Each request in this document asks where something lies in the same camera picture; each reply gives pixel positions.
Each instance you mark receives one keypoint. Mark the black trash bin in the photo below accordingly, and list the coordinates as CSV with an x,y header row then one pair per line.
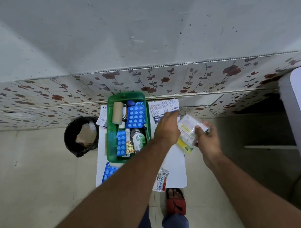
x,y
70,138

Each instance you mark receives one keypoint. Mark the small glass jar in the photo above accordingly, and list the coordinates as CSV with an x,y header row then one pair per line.
x,y
124,112

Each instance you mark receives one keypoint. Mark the green plastic bin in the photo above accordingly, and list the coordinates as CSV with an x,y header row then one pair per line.
x,y
111,141

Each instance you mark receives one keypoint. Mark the antiseptic liquid bottle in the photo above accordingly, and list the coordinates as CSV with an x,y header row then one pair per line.
x,y
138,140

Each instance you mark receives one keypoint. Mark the white furniture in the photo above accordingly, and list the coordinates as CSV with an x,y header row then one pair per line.
x,y
290,105

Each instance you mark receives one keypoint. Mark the person's right leg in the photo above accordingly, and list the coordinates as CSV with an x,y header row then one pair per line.
x,y
175,221

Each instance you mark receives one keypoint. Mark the person's leg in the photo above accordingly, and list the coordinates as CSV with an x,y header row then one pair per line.
x,y
145,219
175,221

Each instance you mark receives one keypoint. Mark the person's left fingers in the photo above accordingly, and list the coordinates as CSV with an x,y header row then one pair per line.
x,y
172,113

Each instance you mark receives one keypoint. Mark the person's right forearm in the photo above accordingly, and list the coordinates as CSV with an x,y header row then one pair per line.
x,y
249,195

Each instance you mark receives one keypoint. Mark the brown cardboard scrap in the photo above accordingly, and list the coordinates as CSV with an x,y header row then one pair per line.
x,y
86,135

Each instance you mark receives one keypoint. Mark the large blue blister pack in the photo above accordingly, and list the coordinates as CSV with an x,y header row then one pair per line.
x,y
135,117

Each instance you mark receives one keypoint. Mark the beige bandage roll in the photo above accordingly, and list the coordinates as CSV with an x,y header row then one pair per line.
x,y
117,113

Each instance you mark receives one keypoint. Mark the blue round cap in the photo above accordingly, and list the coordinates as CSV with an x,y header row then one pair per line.
x,y
131,103

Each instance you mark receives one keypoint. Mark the person's right thumb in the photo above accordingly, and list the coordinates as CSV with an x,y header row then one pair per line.
x,y
199,132

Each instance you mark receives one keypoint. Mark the small white tube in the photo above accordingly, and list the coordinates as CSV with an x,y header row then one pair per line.
x,y
121,125

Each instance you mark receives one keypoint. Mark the white paper medicine packet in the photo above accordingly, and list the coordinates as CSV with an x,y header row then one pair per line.
x,y
101,117

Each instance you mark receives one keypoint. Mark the small yellow printed packet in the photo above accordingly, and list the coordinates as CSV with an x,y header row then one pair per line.
x,y
129,148

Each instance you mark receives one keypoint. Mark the person's left hand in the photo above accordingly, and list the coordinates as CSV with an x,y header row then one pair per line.
x,y
167,129

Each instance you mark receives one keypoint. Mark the clear red-white sachet strip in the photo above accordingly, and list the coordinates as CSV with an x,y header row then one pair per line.
x,y
161,179

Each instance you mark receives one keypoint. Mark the person's left leg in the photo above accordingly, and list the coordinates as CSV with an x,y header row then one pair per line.
x,y
145,219

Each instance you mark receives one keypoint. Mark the person's left forearm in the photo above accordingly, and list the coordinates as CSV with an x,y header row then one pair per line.
x,y
122,188

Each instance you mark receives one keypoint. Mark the clear packet of yellow sticks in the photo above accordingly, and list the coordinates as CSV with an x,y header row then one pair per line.
x,y
188,130

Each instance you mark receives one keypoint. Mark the white printed medicine box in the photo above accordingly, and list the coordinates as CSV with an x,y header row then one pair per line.
x,y
162,107

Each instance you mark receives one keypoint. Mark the person's right hand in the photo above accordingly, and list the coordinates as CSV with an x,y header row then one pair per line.
x,y
209,144

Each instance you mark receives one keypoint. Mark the red sandal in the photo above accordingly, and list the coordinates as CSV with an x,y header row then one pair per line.
x,y
176,204

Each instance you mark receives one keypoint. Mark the narrow blue blister pack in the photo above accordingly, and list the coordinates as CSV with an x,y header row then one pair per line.
x,y
121,143

